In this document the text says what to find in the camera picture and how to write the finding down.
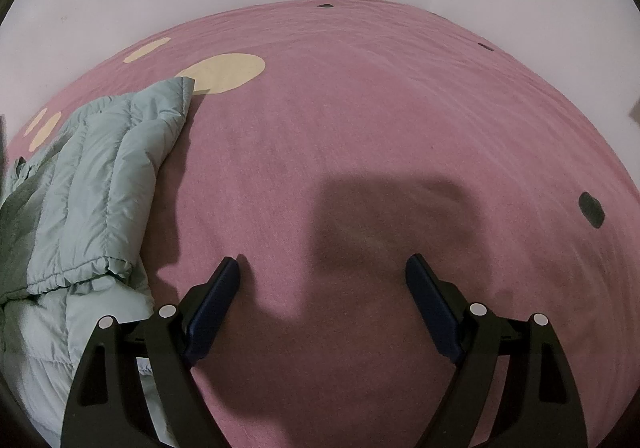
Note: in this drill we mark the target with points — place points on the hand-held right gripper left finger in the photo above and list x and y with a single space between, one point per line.
215 308

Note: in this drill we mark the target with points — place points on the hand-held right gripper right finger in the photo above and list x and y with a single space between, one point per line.
432 308

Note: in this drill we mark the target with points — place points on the pink dotted blanket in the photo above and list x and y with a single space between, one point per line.
370 128

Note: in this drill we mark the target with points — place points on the light blue puffer jacket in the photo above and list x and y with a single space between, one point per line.
95 188

